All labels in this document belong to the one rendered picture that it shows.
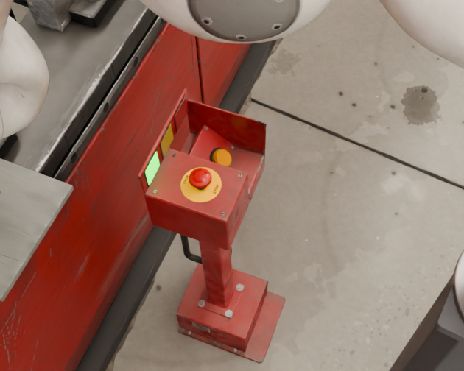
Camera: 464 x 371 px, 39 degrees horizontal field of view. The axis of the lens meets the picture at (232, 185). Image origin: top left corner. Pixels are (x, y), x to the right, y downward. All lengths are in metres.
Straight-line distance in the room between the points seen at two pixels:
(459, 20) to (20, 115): 0.46
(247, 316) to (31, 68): 1.24
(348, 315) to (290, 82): 0.84
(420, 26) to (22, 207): 0.65
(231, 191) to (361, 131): 1.11
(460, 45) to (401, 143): 1.78
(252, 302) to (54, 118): 0.83
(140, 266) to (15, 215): 1.01
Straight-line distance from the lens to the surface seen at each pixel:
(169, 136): 1.19
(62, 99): 1.20
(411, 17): 0.43
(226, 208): 1.14
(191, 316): 1.77
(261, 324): 1.87
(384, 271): 1.97
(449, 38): 0.43
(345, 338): 1.89
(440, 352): 0.97
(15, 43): 0.62
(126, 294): 1.89
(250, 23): 0.32
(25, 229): 0.92
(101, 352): 1.85
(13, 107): 0.71
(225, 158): 1.26
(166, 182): 1.18
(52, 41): 1.29
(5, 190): 0.96
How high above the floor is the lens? 1.78
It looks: 59 degrees down
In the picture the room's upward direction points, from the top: 3 degrees counter-clockwise
